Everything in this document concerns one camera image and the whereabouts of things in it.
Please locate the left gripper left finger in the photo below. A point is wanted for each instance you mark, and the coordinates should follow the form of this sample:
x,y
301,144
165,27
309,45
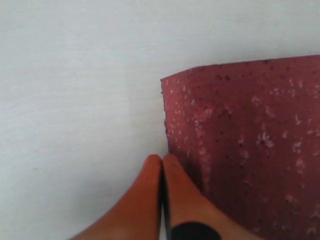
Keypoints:
x,y
137,214

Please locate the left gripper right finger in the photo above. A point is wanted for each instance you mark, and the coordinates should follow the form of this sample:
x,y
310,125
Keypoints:
x,y
188,214

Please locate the red brick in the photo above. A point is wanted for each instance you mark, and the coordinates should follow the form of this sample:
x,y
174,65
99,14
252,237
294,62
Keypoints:
x,y
248,135

